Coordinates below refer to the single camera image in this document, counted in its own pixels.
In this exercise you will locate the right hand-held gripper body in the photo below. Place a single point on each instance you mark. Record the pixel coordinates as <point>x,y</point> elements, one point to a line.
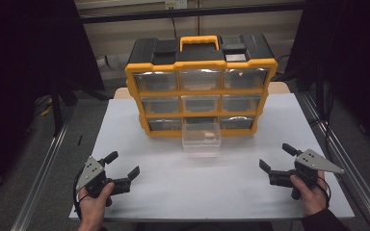
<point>311,162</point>

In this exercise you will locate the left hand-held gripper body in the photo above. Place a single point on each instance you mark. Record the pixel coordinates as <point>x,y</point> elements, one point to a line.
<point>91,171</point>

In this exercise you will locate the person's left hand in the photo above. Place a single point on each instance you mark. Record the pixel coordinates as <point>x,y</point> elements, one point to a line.
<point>93,207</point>

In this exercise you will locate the person's right hand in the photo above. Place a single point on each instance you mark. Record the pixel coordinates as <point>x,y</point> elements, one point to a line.
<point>314,199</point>

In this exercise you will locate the small pale object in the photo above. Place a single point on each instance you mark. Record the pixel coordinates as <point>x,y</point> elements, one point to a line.
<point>209,135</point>

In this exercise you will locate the pulled-out clear plastic drawer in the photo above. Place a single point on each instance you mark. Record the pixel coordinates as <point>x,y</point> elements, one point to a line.
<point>202,145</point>

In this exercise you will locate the black stand leg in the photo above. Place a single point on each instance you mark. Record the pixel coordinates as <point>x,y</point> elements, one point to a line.
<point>56,112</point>

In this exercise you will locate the yellow floor item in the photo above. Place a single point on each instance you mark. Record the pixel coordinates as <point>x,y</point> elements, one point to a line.
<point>46,111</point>

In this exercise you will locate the set of closed clear drawers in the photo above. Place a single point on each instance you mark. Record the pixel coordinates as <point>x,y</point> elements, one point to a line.
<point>155,82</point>

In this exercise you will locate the black curtain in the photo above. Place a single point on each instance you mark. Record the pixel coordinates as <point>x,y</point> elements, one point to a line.
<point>350,48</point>
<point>13,64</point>

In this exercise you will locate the yellow and black drawer organizer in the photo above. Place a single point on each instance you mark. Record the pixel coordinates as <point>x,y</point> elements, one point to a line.
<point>202,65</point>

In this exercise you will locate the black horizontal bar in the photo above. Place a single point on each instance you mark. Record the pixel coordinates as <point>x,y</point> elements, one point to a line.
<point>141,14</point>

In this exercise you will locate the metal frame rail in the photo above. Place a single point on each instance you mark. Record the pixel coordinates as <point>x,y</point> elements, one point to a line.
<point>41,179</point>
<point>359,183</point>

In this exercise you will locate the white wall outlet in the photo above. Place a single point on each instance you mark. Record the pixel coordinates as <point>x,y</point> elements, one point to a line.
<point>176,4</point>

